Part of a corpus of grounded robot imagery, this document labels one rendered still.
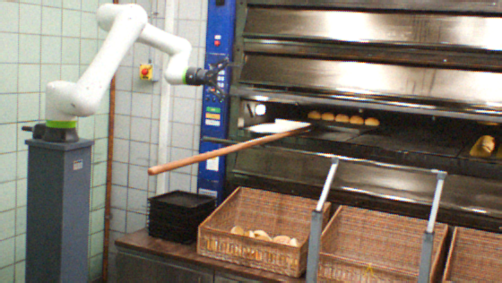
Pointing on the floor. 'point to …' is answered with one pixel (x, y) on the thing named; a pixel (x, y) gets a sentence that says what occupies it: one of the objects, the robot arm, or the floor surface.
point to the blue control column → (218, 21)
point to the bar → (328, 192)
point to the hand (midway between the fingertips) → (238, 81)
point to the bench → (181, 264)
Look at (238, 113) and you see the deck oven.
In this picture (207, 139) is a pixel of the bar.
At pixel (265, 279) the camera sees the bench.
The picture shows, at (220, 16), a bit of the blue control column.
